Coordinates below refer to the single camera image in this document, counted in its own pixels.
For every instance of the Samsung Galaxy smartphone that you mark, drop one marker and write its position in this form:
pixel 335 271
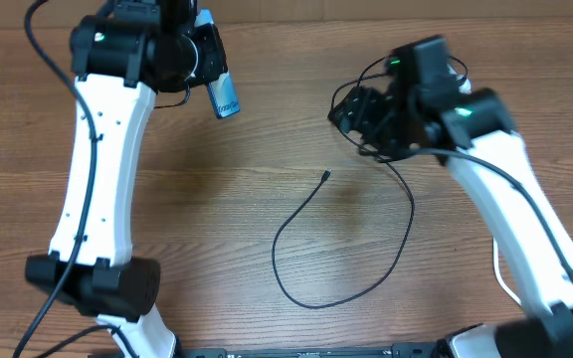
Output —
pixel 223 96

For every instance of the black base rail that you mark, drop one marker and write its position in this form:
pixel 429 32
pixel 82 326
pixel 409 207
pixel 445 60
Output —
pixel 396 350

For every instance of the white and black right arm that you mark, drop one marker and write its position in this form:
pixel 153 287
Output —
pixel 430 109

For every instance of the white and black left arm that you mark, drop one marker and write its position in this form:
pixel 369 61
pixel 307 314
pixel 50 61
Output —
pixel 123 57

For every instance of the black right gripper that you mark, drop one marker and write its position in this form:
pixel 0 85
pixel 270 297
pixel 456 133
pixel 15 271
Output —
pixel 359 115

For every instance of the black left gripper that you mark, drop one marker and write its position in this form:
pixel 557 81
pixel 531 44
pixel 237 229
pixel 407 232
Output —
pixel 210 36

